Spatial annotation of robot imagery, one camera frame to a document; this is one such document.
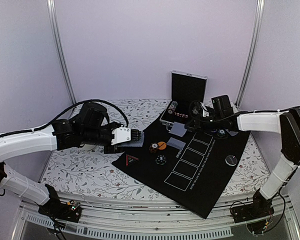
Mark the cream cylindrical cup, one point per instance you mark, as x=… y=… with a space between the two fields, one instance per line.
x=88 y=147

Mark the aluminium poker chip case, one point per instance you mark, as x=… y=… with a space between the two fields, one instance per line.
x=185 y=88

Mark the black white dealer button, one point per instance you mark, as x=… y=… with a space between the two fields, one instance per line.
x=231 y=160

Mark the black and green chip stack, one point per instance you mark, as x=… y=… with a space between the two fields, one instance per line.
x=161 y=160

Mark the black poker table mat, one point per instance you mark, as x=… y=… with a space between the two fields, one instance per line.
x=195 y=176

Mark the red dice row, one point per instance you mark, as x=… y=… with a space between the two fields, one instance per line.
x=181 y=115

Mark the triangular all in button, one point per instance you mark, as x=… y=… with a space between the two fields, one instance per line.
x=129 y=159

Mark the green blue chip stack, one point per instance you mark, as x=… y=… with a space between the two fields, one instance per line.
x=221 y=133

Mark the left aluminium frame post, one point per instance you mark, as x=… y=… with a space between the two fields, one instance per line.
x=59 y=49

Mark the dealt blue card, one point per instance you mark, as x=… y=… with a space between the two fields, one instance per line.
x=178 y=129
x=232 y=133
x=175 y=143

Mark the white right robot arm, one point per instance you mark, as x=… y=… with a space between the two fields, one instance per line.
x=285 y=123

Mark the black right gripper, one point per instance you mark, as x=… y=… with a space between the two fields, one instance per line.
x=198 y=126

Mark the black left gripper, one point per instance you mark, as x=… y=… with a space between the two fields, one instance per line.
x=110 y=150

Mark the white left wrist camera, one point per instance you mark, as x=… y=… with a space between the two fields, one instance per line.
x=120 y=135

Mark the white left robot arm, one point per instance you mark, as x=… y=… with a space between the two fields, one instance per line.
x=30 y=165

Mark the right aluminium frame post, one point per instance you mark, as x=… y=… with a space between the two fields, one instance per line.
x=260 y=4

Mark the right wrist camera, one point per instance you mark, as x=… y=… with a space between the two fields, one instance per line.
x=197 y=108

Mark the front aluminium rail base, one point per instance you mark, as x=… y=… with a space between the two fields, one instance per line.
x=121 y=219

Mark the orange black chip stack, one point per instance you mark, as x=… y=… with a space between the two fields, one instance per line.
x=153 y=148

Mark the aluminium frame post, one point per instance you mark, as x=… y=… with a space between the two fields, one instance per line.
x=260 y=4
x=59 y=49

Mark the blue playing card deck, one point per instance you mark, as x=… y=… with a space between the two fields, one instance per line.
x=138 y=143

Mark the orange big blind button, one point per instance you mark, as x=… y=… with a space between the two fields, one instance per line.
x=162 y=145

